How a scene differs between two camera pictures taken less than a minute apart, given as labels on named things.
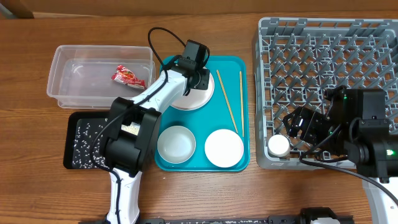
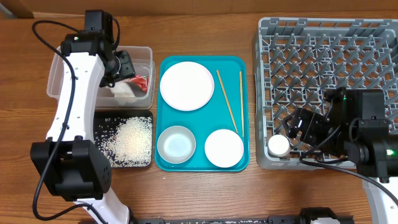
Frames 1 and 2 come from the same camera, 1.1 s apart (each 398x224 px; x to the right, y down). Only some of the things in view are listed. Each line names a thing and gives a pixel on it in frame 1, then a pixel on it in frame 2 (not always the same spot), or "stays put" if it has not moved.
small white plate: [224, 148] stays put
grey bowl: [176, 144] stays put
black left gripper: [206, 75] -> [129, 70]
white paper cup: [278, 145] stays put
